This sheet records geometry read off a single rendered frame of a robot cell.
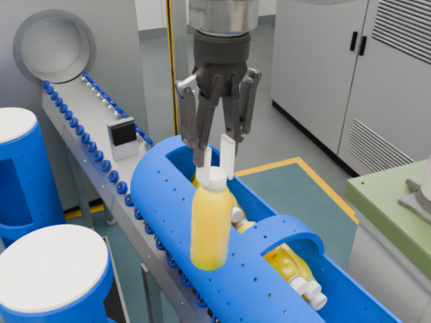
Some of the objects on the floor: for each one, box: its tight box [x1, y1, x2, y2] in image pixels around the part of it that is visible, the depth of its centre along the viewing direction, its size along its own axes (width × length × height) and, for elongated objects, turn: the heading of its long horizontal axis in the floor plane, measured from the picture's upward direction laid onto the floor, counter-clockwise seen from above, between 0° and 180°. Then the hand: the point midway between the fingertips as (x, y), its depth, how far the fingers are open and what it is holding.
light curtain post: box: [165, 0, 189, 136], centre depth 191 cm, size 6×6×170 cm
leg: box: [102, 199, 116, 225], centre depth 247 cm, size 6×6×63 cm
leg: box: [64, 144, 95, 231], centre depth 241 cm, size 6×6×63 cm
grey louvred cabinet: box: [269, 0, 431, 178], centre depth 281 cm, size 54×215×145 cm, turn 22°
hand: (215, 161), depth 65 cm, fingers closed on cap, 4 cm apart
